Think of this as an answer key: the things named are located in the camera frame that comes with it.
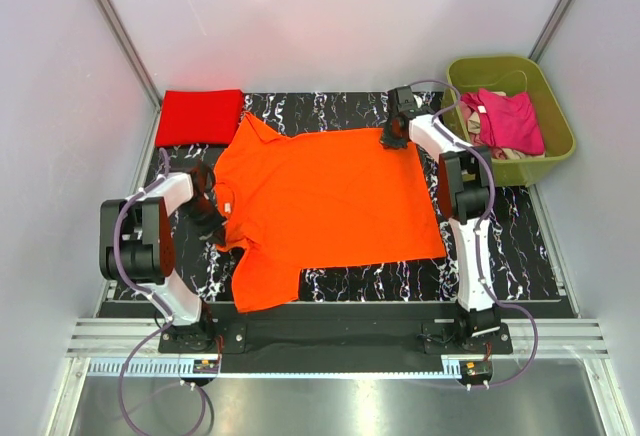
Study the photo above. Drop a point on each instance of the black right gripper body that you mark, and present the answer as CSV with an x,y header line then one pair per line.
x,y
393,134

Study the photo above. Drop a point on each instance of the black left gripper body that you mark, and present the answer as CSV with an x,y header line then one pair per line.
x,y
209,218

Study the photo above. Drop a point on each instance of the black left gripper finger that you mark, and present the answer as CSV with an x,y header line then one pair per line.
x,y
215,237
216,224

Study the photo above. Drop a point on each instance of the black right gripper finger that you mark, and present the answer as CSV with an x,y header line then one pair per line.
x,y
400,142
388,140

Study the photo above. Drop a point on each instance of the orange t shirt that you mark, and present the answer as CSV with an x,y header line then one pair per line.
x,y
318,200

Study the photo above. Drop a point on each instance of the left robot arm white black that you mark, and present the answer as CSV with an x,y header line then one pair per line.
x,y
136,248

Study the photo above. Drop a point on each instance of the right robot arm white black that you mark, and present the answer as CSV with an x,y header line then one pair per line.
x,y
465,195

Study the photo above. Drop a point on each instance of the red folded t shirt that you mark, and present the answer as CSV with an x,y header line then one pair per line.
x,y
199,117

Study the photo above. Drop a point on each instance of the pink t shirt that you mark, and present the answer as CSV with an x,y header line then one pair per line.
x,y
507,123

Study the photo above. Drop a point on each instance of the olive green plastic bin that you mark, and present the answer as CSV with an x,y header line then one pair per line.
x,y
508,106

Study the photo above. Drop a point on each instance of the white slotted cable duct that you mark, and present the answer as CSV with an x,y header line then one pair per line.
x,y
231,368

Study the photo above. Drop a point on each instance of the right corner aluminium post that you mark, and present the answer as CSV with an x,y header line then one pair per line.
x,y
550,28

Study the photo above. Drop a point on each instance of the corner aluminium post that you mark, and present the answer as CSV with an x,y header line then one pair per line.
x,y
113,20
550,28

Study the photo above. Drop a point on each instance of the left corner aluminium post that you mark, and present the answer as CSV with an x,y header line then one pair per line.
x,y
113,20

